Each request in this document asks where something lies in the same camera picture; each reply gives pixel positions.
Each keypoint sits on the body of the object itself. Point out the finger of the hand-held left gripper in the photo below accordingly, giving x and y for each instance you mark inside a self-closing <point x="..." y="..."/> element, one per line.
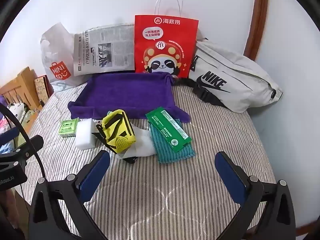
<point x="32" y="146"/>
<point x="10" y="135"/>

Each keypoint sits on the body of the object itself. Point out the white plush toy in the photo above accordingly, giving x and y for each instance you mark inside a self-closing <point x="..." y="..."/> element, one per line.
<point x="17" y="112"/>

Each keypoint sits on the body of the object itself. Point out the green tissue pack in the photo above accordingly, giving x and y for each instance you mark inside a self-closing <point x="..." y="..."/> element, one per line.
<point x="68" y="127"/>

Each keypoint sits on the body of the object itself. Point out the red panda paper bag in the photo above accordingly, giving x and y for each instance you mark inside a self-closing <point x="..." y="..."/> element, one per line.
<point x="165" y="35"/>

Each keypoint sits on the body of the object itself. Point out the striped bed sheet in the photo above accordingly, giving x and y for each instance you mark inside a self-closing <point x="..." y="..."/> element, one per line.
<point x="175" y="192"/>

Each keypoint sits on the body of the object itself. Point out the yellow mesh pouch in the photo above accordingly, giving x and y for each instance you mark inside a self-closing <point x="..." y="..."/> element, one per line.
<point x="117" y="132"/>

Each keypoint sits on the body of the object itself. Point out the white sponge block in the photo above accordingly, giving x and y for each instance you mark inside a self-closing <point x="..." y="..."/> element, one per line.
<point x="85" y="135"/>

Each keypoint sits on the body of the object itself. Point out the white waist bag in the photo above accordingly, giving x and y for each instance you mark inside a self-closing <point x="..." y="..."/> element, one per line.
<point x="237" y="67"/>

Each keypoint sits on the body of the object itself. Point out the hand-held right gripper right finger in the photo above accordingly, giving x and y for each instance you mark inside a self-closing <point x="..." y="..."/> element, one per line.
<point x="231" y="177"/>

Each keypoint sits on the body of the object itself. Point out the purple plush storage tray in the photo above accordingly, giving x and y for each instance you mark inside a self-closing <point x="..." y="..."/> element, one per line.
<point x="125" y="92"/>

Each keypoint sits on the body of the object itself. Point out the folded newspaper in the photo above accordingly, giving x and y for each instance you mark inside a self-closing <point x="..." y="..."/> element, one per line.
<point x="105" y="47"/>

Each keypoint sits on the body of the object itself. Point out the patterned book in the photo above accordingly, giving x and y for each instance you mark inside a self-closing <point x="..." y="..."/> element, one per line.
<point x="41" y="90"/>

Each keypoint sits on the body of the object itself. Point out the wooden door frame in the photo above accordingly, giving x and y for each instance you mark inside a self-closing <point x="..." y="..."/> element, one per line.
<point x="258" y="17"/>

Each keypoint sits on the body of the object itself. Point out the teal ribbed cloth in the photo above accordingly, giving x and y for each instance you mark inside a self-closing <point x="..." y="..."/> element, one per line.
<point x="170" y="155"/>

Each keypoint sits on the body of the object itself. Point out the wooden headboard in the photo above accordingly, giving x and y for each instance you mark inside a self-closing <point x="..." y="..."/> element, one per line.
<point x="22" y="85"/>

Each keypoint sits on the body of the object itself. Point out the white plastic shopping bag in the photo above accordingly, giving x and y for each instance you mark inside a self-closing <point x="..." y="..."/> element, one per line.
<point x="57" y="52"/>

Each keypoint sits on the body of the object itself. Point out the white foam wrap sheet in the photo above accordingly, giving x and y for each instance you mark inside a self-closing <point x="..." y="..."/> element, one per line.
<point x="143" y="142"/>

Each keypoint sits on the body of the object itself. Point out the green packet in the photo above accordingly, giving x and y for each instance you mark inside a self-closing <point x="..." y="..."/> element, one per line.
<point x="170" y="127"/>

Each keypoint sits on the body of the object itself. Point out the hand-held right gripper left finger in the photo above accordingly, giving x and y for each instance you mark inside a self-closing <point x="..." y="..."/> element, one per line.
<point x="93" y="172"/>

